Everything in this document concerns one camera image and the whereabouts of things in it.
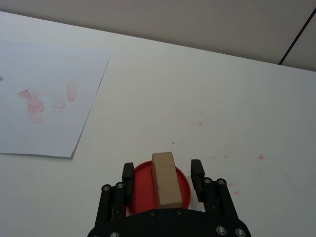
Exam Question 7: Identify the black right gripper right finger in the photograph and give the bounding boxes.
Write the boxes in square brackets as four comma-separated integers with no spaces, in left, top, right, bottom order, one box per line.
[190,159,240,224]

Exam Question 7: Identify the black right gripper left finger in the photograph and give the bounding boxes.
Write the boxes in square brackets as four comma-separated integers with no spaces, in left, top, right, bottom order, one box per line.
[94,162,135,229]

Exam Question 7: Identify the round red ink dish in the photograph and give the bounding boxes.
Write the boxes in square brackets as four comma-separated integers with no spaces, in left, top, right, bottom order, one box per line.
[125,160,192,217]

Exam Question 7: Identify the plain wooden block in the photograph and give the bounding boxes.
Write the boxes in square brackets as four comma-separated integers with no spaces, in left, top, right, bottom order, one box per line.
[151,152,184,208]

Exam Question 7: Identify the white paper sheet, red prints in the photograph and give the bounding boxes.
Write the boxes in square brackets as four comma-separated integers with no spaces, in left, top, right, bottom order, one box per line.
[0,43,111,160]

